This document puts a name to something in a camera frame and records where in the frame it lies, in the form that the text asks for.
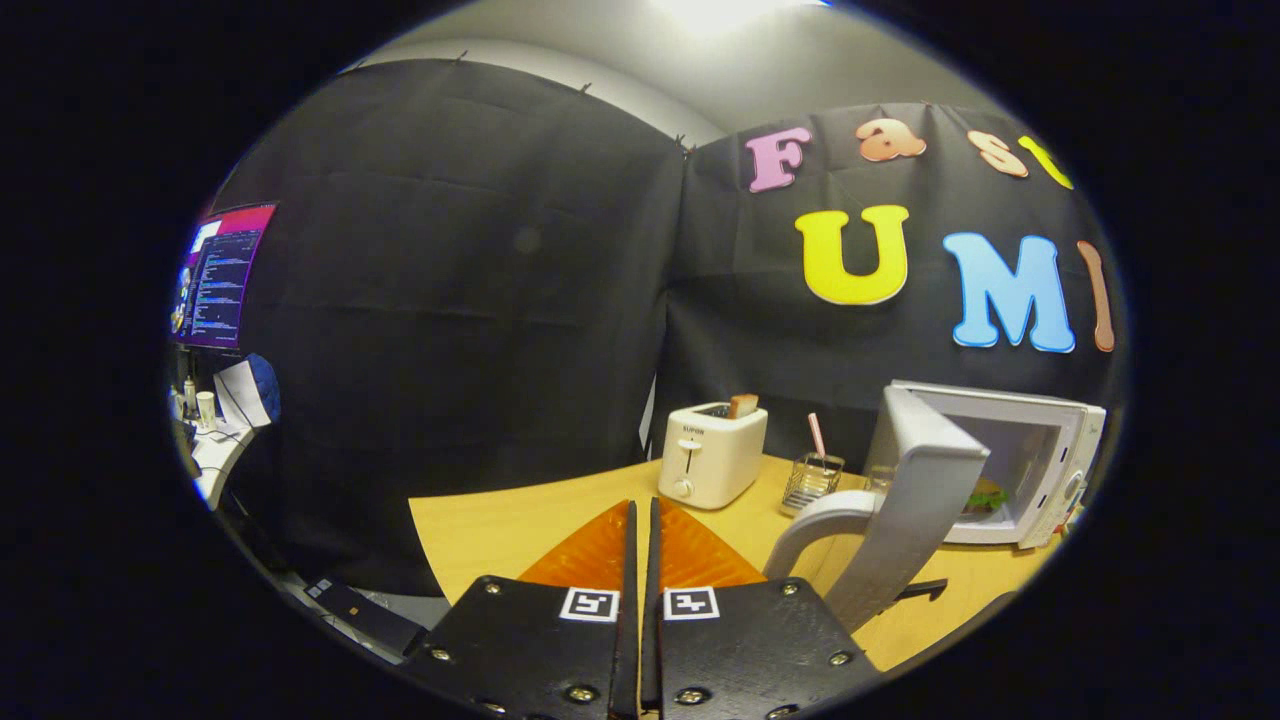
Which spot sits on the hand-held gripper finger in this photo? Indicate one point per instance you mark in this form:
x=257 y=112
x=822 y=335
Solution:
x=650 y=650
x=630 y=650

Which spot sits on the white microwave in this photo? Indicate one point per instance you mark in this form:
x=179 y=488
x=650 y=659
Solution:
x=920 y=480

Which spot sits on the brown bread lettuce sandwich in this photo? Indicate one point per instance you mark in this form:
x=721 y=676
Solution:
x=985 y=497

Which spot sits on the white toaster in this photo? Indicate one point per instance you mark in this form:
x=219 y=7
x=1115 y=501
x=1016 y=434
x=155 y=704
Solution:
x=710 y=455

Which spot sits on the brown toast slice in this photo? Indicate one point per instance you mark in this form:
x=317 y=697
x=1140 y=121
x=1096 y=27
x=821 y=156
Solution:
x=743 y=406

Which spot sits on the black flat box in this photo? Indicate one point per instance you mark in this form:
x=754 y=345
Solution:
x=365 y=612

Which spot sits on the black backdrop cloth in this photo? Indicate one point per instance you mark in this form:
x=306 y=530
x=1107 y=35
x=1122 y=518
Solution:
x=450 y=350

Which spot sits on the white side desk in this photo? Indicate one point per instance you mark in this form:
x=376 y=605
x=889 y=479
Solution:
x=220 y=460

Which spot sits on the white paper cup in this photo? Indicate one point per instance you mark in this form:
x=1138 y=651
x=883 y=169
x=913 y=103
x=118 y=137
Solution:
x=206 y=412

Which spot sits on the computer monitor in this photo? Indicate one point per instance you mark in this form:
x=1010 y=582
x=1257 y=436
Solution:
x=222 y=280

